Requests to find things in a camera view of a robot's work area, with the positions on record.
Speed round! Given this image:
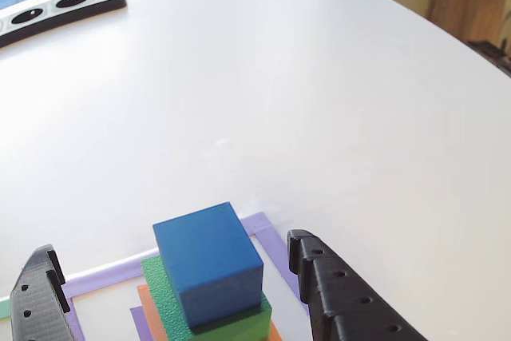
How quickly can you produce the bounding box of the small blue cube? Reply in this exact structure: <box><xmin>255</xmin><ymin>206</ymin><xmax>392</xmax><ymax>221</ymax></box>
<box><xmin>152</xmin><ymin>200</ymin><xmax>264</xmax><ymax>330</ymax></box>

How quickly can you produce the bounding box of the large orange cube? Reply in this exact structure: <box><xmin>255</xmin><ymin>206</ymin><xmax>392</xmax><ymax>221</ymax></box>
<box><xmin>137</xmin><ymin>284</ymin><xmax>283</xmax><ymax>341</ymax></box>

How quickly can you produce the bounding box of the medium green cube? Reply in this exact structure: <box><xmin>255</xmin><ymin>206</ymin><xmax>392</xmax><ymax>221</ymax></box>
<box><xmin>140</xmin><ymin>255</ymin><xmax>273</xmax><ymax>341</ymax></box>

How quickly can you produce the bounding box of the flat black board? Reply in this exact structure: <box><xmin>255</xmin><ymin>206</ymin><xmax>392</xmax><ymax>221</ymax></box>
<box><xmin>0</xmin><ymin>0</ymin><xmax>128</xmax><ymax>49</ymax></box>

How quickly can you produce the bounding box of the large purple cube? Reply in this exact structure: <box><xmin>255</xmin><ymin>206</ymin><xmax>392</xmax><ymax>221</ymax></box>
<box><xmin>129</xmin><ymin>305</ymin><xmax>155</xmax><ymax>341</ymax></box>

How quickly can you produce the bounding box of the purple square tape frame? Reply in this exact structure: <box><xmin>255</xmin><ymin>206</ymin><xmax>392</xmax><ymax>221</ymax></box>
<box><xmin>59</xmin><ymin>211</ymin><xmax>311</xmax><ymax>341</ymax></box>

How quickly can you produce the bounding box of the clear tape strip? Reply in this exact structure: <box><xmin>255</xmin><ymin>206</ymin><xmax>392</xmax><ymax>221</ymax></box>
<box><xmin>243</xmin><ymin>192</ymin><xmax>296</xmax><ymax>230</ymax></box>

